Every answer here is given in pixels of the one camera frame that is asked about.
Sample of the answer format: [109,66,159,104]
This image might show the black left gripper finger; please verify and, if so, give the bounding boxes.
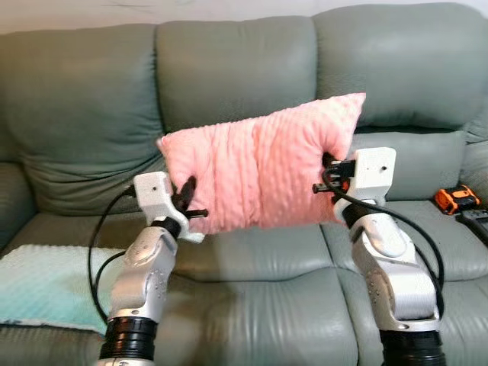
[173,176,197,210]

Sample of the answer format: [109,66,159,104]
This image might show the pink dotted plush pillow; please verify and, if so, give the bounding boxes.
[156,92,367,233]

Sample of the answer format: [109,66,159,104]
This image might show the grey-green leather sofa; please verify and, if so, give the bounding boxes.
[0,2,488,366]

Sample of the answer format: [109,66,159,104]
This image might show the orange and black device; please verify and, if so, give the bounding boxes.
[435,185,483,216]

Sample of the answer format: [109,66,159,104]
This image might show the black flat device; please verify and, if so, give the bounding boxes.
[456,207,488,246]

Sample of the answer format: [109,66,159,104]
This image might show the mint green dotted blanket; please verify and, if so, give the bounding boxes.
[0,244,127,335]

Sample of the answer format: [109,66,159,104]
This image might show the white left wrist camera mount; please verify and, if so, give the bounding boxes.
[133,172,207,243]

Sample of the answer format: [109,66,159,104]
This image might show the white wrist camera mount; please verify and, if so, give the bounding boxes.
[352,147,397,205]
[133,172,207,243]

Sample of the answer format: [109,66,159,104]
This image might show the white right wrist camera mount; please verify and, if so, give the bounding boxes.
[352,147,397,205]

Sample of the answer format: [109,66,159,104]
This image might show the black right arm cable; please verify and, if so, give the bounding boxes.
[313,179,447,321]

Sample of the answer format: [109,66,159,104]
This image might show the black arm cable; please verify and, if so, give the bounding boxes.
[313,179,447,321]
[86,187,138,325]

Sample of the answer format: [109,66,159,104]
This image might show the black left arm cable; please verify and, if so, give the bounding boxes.
[86,187,138,325]

